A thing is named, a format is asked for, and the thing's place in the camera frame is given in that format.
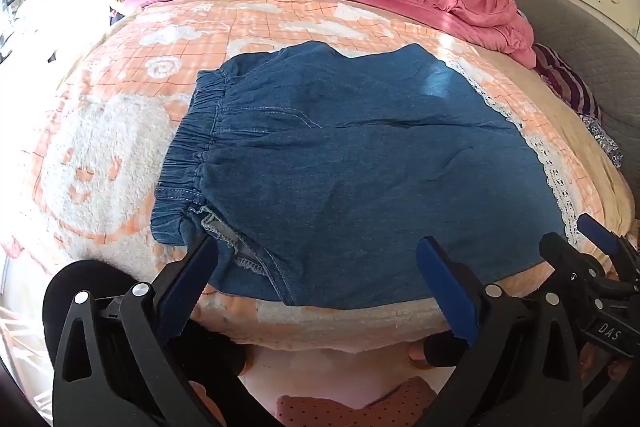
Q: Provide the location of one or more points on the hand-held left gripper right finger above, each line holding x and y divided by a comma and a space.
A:
447, 292

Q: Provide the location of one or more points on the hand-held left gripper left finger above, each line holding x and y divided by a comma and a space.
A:
192, 279

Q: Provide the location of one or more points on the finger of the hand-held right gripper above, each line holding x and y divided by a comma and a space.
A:
570, 257
597, 232

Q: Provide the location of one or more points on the blue denim pants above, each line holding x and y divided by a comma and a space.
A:
325, 167

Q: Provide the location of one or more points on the person's right hand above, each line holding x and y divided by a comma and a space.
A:
610, 369

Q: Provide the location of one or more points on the dark floral cloth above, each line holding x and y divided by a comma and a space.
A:
602, 139

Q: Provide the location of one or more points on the person's left foot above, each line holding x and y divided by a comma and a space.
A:
210, 407

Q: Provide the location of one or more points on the pink dotted cloth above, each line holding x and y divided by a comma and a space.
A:
350, 399

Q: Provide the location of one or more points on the purple striped cloth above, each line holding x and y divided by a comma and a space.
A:
565, 77

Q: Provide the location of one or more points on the orange bear printed blanket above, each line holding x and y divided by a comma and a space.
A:
100, 132

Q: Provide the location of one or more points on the grey padded headboard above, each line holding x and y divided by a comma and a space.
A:
575, 47

